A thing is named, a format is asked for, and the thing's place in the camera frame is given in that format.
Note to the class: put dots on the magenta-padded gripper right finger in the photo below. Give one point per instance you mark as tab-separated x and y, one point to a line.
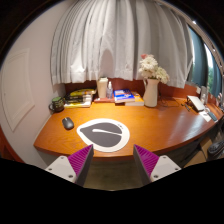
163	166

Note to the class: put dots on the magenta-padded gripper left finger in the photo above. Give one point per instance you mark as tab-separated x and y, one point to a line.
60	166

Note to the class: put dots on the black computer mouse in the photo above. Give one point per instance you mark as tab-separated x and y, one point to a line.
68	123

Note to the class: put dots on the white and grey mouse pad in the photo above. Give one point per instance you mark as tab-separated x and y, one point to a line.
103	135

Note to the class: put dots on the dark green mug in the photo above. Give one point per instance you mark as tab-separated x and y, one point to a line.
57	104

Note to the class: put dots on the white and yellow book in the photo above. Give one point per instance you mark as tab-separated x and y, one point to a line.
77	105

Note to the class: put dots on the orange and white book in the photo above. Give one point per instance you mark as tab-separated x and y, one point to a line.
137	101

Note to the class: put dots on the white flat device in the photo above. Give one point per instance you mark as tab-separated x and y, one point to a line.
196	102

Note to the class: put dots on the white ceramic vase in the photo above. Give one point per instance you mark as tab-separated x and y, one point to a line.
151	95

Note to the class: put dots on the yellow and black book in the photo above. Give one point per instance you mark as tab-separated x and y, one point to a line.
82	92

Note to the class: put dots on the red book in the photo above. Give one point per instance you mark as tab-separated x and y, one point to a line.
101	99

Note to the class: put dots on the blue book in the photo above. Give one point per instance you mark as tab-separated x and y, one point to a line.
123	95

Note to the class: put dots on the cream tumbler with lid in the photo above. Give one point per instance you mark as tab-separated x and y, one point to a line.
102	88

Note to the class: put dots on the clear spray bottle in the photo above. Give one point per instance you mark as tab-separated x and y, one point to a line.
109	92

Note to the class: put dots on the white and pink flowers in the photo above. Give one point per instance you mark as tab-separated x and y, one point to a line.
151	66

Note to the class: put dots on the window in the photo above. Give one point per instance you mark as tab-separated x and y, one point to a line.
200	63

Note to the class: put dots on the white pleated curtain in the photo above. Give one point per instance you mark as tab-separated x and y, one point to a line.
116	40

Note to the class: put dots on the white wall panel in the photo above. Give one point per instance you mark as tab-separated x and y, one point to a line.
16	90

